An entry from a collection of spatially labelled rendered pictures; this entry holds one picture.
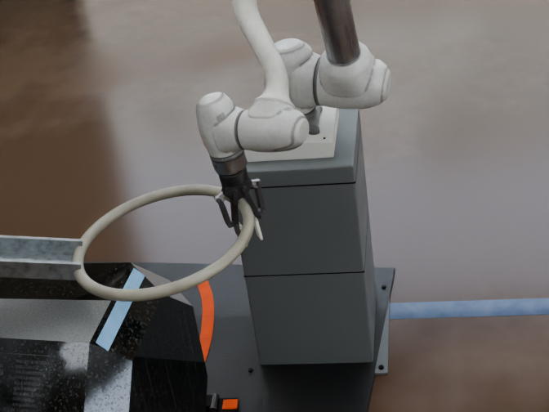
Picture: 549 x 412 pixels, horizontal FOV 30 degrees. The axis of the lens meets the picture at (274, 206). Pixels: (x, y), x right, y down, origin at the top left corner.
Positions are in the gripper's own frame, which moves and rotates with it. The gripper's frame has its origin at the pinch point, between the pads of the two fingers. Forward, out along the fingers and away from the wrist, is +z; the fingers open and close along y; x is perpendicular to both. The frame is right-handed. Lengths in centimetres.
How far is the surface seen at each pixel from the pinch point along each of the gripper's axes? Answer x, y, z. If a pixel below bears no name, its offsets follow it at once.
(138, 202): -20.7, 23.4, -9.9
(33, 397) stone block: 19, 68, 8
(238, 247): 20.1, 8.4, -10.0
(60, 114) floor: -300, 16, 76
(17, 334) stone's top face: 6, 66, -3
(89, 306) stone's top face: 3.9, 47.1, -0.9
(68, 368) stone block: 19, 58, 3
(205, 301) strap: -92, 4, 81
